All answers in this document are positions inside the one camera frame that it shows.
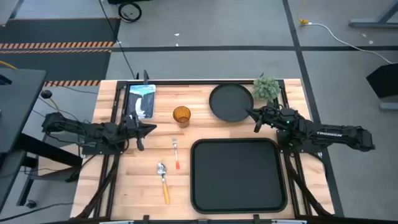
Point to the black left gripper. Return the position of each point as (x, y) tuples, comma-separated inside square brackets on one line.
[(133, 129)]

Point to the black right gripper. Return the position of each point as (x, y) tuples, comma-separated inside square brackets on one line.
[(270, 116)]

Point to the black round plate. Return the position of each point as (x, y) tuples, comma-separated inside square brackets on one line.
[(230, 101)]

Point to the amber translucent cup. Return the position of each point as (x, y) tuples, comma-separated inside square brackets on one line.
[(182, 116)]

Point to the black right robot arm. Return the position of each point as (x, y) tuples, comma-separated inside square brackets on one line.
[(335, 134)]

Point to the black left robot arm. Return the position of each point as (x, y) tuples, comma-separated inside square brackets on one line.
[(93, 132)]

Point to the black rectangular tray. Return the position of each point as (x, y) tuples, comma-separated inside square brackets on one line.
[(239, 177)]

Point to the small green potted plant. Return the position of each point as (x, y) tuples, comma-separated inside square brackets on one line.
[(266, 88)]

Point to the yellow plug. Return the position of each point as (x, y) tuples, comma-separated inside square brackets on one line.
[(304, 22)]

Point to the black round plug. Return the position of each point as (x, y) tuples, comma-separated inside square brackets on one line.
[(46, 94)]

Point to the dark grey desk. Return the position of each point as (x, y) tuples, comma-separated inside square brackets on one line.
[(18, 102)]

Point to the black box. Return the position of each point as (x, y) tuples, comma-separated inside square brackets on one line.
[(384, 81)]

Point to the black mat orange hazard stripes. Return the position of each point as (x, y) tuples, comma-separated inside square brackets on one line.
[(56, 31)]

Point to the grey metal desk leg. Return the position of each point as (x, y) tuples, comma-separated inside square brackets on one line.
[(373, 23)]

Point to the light grey bracket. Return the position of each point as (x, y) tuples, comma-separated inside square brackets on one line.
[(289, 222), (116, 222)]

